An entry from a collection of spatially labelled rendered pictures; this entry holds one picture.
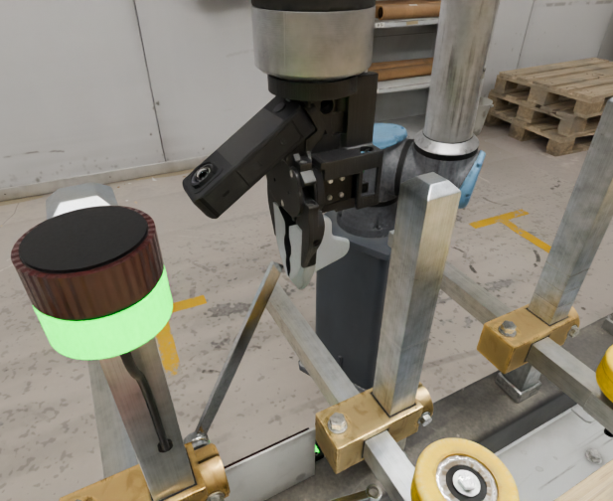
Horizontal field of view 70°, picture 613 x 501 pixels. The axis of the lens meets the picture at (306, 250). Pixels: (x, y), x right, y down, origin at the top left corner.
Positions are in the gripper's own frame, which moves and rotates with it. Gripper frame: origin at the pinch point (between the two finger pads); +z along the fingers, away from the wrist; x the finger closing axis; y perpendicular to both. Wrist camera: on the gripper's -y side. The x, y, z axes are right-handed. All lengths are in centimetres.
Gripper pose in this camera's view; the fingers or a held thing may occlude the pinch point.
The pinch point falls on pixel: (292, 278)
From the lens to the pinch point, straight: 45.3
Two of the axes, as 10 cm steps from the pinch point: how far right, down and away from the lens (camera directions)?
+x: -4.6, -5.0, 7.3
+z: 0.0, 8.2, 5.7
